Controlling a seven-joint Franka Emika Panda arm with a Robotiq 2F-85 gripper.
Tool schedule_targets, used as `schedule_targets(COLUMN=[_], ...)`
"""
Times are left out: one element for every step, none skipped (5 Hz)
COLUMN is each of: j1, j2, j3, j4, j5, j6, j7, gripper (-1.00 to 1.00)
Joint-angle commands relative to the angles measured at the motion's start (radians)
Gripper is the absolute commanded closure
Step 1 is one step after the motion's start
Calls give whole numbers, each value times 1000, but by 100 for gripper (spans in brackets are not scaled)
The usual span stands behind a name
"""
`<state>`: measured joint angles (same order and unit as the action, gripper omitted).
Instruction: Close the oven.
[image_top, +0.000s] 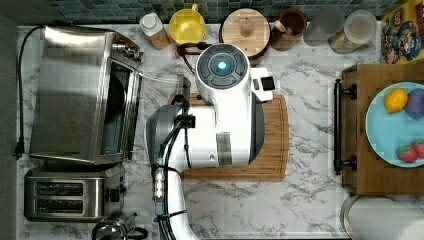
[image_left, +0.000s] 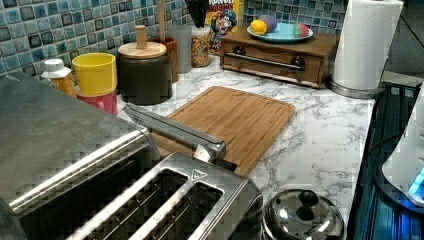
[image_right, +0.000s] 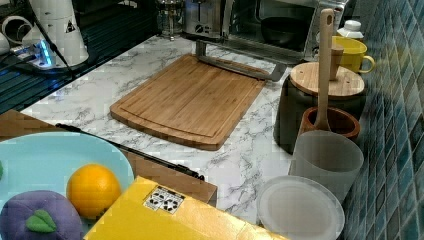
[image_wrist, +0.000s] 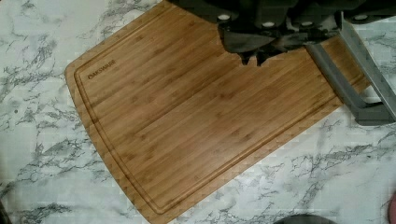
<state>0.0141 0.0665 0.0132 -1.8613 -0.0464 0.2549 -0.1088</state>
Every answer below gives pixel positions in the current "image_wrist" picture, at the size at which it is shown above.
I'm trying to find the pink cup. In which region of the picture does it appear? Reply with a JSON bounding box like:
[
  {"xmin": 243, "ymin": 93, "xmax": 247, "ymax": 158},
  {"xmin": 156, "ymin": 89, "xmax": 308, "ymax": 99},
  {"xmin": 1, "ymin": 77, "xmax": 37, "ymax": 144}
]
[{"xmin": 388, "ymin": 193, "xmax": 396, "ymax": 224}]

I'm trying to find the grey oven door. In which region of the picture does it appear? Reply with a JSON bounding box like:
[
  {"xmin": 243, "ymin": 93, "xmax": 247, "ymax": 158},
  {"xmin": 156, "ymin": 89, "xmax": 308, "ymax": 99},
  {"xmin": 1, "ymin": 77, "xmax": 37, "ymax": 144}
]
[{"xmin": 306, "ymin": 15, "xmax": 395, "ymax": 126}]

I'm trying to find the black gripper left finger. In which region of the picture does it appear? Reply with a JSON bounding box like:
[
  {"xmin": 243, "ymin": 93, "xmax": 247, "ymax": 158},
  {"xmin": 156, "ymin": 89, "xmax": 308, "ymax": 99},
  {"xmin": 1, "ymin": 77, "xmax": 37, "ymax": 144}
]
[{"xmin": 219, "ymin": 26, "xmax": 275, "ymax": 66}]

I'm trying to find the steel pot lid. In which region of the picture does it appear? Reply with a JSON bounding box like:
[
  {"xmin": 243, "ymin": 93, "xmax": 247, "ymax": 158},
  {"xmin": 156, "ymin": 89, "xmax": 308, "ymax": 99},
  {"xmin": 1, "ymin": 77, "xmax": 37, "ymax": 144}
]
[{"xmin": 274, "ymin": 215, "xmax": 336, "ymax": 224}]

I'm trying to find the bamboo cutting board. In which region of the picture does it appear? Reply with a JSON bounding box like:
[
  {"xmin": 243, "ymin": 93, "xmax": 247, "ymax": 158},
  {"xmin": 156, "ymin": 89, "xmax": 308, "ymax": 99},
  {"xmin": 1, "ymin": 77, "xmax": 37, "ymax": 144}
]
[{"xmin": 64, "ymin": 0, "xmax": 371, "ymax": 224}]

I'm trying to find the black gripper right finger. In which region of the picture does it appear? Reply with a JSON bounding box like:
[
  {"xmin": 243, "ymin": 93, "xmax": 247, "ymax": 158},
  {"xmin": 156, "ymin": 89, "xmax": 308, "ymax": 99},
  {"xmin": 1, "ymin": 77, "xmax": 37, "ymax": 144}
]
[{"xmin": 256, "ymin": 29, "xmax": 338, "ymax": 66}]

